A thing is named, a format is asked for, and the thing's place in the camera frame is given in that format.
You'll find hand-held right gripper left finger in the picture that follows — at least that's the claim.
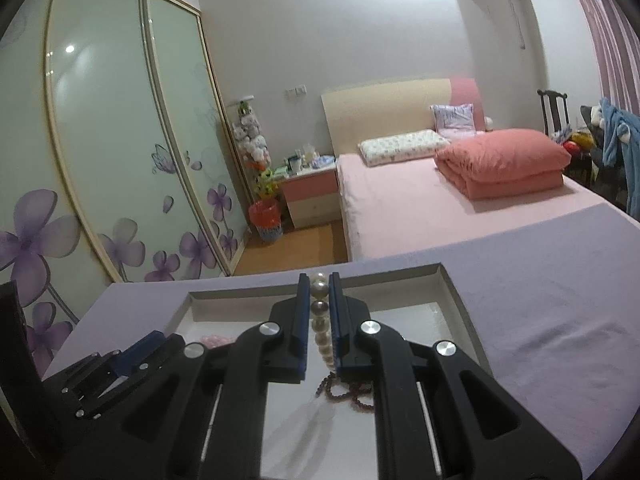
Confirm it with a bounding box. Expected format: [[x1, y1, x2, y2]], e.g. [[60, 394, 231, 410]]
[[52, 272, 314, 480]]

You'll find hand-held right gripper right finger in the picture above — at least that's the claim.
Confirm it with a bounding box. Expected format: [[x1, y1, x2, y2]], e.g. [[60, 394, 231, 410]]
[[328, 271, 584, 480]]

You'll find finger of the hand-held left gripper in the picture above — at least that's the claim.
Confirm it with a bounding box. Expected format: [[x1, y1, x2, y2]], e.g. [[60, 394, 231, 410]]
[[99, 330, 187, 392], [42, 352, 132, 421]]

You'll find pearl bracelet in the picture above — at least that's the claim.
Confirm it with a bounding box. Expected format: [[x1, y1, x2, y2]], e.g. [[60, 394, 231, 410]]
[[310, 272, 337, 374]]

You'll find dark red bead bracelet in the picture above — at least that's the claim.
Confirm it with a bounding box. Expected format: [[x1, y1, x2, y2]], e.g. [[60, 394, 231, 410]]
[[315, 372, 376, 414]]

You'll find grey cardboard box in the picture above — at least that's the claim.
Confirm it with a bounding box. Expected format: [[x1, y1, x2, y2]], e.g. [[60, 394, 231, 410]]
[[165, 262, 496, 480]]

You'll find red waste bin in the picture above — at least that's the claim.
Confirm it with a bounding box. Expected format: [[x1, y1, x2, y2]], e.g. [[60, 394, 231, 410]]
[[248, 198, 284, 245]]

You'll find pink and cream nightstand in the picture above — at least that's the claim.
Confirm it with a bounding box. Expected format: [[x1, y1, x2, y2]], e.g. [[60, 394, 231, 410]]
[[279, 167, 341, 231]]

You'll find bed with pink sheet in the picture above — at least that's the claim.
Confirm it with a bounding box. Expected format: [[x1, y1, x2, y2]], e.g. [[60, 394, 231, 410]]
[[320, 77, 622, 264]]

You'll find patterned white pillow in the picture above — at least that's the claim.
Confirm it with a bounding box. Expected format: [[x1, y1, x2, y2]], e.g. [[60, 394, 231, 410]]
[[357, 128, 451, 167]]

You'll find clear tube of plush toys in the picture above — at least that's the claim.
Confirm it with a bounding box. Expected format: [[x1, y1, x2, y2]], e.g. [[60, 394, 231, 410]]
[[226, 94, 281, 202]]

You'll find flower print sliding wardrobe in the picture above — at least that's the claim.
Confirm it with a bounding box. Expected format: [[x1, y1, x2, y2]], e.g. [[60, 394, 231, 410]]
[[0, 0, 242, 377]]

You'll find folded pink quilt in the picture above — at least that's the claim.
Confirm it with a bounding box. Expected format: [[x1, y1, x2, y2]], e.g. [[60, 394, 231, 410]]
[[433, 128, 572, 201]]

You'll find purple cushion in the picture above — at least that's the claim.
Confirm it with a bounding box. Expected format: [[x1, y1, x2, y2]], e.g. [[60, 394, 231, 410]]
[[429, 103, 476, 134]]

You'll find dark wooden chair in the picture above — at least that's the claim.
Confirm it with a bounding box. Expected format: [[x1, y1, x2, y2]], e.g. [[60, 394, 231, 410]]
[[537, 88, 602, 187]]

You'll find chair with blue clothes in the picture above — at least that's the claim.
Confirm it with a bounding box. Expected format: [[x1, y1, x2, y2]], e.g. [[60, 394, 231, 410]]
[[597, 97, 640, 214]]

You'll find pink curtain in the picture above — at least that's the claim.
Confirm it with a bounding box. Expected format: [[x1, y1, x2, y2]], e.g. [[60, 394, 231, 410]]
[[559, 0, 640, 113]]

